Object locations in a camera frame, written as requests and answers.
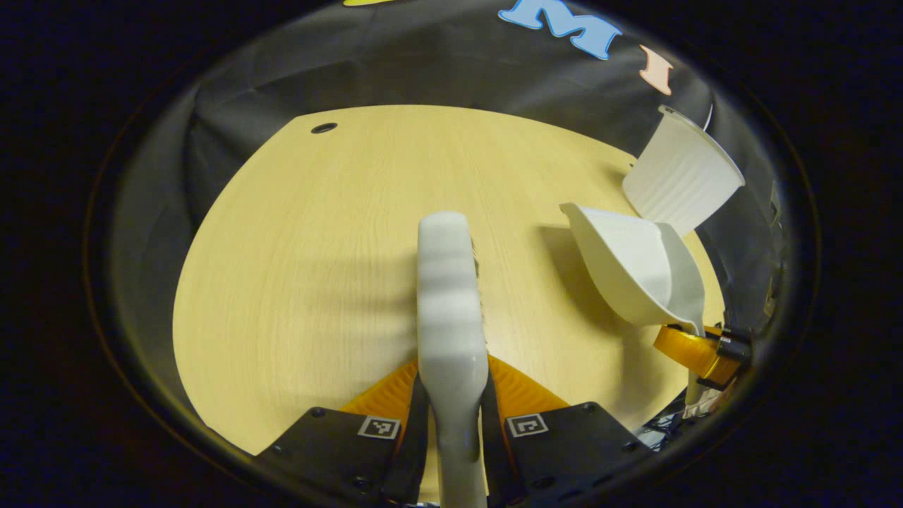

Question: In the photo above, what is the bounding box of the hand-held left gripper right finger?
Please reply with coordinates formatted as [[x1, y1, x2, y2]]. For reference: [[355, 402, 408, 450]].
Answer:
[[483, 354, 653, 508]]

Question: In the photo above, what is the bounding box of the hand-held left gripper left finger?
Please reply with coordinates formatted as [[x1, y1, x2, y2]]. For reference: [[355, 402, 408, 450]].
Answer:
[[254, 358, 432, 507]]

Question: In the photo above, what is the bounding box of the white plastic dustpan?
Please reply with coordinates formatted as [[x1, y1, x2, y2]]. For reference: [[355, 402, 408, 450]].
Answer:
[[559, 202, 707, 337]]

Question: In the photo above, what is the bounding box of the white plastic garbage bin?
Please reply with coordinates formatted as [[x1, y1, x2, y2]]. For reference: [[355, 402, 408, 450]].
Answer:
[[622, 105, 746, 238]]

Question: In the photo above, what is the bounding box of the small white broom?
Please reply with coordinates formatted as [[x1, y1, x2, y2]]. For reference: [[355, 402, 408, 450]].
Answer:
[[416, 211, 490, 508]]

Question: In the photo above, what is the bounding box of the black backdrop cloth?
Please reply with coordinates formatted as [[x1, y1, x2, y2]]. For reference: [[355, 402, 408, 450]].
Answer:
[[113, 0, 785, 424]]

